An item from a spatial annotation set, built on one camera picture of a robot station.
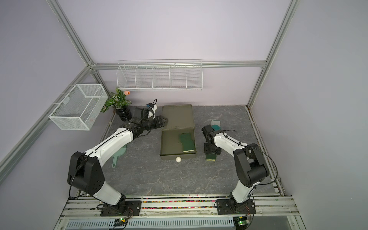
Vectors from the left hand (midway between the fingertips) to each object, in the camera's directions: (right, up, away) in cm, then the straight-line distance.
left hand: (166, 121), depth 85 cm
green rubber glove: (+34, -3, +23) cm, 41 cm away
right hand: (+28, -19, +7) cm, 35 cm away
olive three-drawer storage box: (+9, -1, -1) cm, 9 cm away
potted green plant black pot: (-31, +13, +5) cm, 34 cm away
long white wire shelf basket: (-7, +33, +15) cm, 37 cm away
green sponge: (+12, -11, -3) cm, 17 cm away
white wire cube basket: (-50, +8, -2) cm, 51 cm away
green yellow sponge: (+29, -23, +6) cm, 37 cm away
